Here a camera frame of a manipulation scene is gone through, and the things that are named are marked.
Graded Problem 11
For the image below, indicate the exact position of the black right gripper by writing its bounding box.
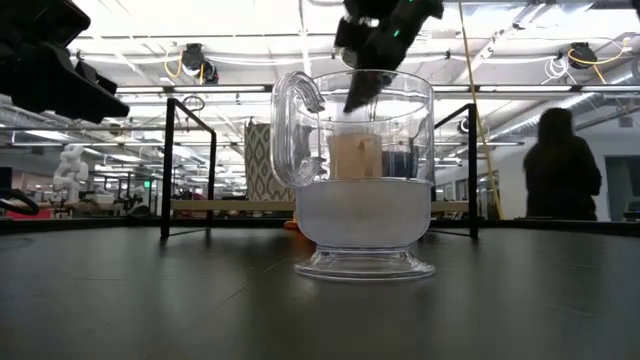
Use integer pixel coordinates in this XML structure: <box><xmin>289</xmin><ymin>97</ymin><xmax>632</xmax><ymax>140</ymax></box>
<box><xmin>333</xmin><ymin>0</ymin><xmax>445</xmax><ymax>114</ymax></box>

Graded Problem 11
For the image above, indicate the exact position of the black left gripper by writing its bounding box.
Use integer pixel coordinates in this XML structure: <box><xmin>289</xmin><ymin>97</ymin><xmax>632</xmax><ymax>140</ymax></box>
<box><xmin>0</xmin><ymin>0</ymin><xmax>130</xmax><ymax>124</ymax></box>

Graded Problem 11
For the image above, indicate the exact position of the peach ceramic mug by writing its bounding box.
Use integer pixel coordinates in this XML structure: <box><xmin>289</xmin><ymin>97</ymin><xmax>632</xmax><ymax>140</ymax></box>
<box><xmin>327</xmin><ymin>131</ymin><xmax>385</xmax><ymax>180</ymax></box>

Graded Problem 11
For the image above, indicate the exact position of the clear plastic footed mug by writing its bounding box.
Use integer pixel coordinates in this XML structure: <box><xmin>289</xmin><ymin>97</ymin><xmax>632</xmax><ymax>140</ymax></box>
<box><xmin>269</xmin><ymin>68</ymin><xmax>437</xmax><ymax>282</ymax></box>

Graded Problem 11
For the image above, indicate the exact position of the grey white patterned mug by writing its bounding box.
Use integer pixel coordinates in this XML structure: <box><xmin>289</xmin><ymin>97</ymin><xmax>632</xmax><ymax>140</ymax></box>
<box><xmin>243</xmin><ymin>123</ymin><xmax>297</xmax><ymax>203</ymax></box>

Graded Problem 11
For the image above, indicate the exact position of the wooden shelf with black legs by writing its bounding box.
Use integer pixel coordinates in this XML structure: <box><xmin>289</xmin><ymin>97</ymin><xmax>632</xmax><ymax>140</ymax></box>
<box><xmin>159</xmin><ymin>97</ymin><xmax>485</xmax><ymax>240</ymax></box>

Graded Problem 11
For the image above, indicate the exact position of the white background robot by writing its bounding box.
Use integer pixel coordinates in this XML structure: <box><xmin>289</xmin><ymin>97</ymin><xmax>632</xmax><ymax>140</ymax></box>
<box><xmin>52</xmin><ymin>143</ymin><xmax>90</xmax><ymax>204</ymax></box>

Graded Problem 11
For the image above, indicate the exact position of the person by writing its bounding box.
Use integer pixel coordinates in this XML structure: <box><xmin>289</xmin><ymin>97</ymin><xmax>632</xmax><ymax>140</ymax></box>
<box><xmin>522</xmin><ymin>107</ymin><xmax>604</xmax><ymax>221</ymax></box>

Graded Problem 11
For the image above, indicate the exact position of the yellow cable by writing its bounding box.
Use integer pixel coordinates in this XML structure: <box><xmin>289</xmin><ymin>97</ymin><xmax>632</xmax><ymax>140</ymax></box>
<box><xmin>457</xmin><ymin>0</ymin><xmax>505</xmax><ymax>221</ymax></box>

